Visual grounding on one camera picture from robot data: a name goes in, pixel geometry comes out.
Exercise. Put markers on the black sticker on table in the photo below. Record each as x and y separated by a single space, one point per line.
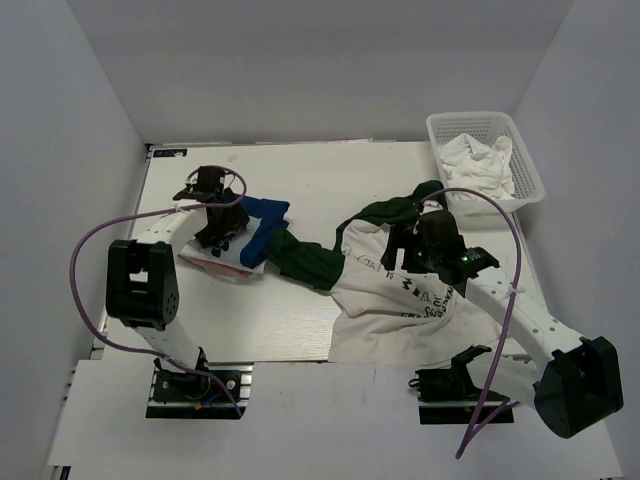
170 153

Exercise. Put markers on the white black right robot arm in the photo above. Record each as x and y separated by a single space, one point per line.
571 381

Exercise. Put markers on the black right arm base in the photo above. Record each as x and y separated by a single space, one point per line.
448 396

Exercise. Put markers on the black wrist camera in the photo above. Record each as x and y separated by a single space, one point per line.
474 260
204 185

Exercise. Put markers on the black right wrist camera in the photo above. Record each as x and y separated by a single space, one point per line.
474 260

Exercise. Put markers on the pink shirt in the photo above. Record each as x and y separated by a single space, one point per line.
219 269

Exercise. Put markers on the white crumpled shirt in basket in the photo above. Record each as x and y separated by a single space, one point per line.
470 164

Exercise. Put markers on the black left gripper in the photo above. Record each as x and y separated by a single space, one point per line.
235 216

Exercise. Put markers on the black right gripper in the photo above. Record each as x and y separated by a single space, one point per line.
389 258

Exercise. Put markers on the white green Charlie Brown shirt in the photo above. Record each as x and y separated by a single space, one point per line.
387 317

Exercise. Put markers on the white plastic basket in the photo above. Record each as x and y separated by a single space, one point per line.
486 127

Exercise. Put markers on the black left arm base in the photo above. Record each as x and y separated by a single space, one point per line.
182 396

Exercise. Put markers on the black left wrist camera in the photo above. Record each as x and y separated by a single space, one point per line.
204 185

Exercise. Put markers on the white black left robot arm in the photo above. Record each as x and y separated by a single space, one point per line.
142 283

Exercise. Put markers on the blue Mickey Mouse shirt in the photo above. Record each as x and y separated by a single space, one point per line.
248 249

